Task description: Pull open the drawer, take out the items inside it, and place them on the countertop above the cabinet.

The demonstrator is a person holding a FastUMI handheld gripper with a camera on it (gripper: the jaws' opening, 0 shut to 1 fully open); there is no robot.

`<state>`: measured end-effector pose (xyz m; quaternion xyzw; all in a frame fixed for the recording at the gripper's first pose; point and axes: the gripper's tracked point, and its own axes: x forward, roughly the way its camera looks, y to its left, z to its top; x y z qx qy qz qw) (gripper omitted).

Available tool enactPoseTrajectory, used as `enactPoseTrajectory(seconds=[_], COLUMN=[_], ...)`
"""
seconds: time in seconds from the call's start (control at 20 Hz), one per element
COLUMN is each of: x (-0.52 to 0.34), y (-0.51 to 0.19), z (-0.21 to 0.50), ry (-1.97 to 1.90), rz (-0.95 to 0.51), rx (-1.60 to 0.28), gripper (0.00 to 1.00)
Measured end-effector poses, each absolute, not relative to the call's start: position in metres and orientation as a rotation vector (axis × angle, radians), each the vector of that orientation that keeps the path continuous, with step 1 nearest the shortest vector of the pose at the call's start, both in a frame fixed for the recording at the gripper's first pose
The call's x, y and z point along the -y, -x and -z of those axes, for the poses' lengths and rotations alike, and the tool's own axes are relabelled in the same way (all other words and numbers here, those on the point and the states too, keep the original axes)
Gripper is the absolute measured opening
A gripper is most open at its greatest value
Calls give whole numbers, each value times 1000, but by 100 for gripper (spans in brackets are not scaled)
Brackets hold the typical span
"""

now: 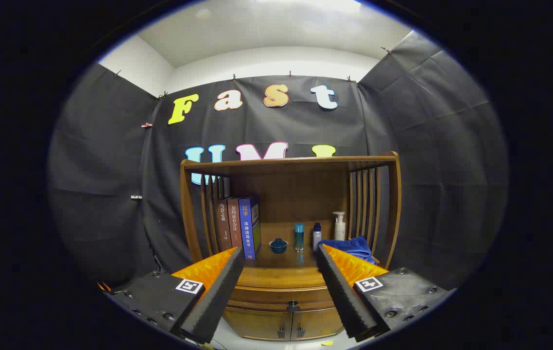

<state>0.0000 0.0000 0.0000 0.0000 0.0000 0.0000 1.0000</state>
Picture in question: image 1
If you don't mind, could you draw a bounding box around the reddish brown book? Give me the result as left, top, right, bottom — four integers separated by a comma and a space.
227, 197, 244, 249

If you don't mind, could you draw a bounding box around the white pump bottle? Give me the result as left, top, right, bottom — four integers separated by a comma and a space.
332, 211, 346, 242

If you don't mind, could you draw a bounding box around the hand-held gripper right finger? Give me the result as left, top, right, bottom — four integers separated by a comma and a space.
316, 244, 454, 342

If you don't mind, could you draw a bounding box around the wooden drawer with black knob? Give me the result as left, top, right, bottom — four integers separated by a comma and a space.
230, 284, 338, 312

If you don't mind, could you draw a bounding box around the dark brown book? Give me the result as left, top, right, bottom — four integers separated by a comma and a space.
216, 198, 233, 252

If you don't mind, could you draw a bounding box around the folded blue towel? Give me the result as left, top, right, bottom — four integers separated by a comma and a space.
319, 236, 378, 265

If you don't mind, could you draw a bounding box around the wooden cabinet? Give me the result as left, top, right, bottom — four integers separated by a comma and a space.
180, 151, 402, 341

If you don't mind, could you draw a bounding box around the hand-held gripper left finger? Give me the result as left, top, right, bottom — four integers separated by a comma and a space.
103, 246, 244, 345

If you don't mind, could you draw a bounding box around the wooden cabinet door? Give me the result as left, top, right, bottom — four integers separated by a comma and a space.
292, 307, 344, 340
223, 307, 293, 341

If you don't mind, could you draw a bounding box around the thick blue book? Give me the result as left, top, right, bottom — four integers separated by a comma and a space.
239, 195, 261, 261

